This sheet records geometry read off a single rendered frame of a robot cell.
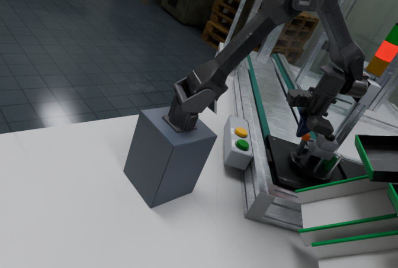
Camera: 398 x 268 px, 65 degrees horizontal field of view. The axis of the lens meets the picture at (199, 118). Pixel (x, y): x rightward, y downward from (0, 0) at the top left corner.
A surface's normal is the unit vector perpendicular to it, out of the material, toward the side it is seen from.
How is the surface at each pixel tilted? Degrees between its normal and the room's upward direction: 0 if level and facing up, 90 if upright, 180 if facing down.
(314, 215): 45
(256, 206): 90
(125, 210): 0
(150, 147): 90
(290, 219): 90
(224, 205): 0
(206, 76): 54
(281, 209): 90
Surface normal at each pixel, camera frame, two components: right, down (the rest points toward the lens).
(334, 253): -0.22, 0.44
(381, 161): -0.10, -0.90
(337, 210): -0.42, -0.85
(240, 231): 0.33, -0.81
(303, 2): 0.28, 0.58
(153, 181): -0.72, 0.13
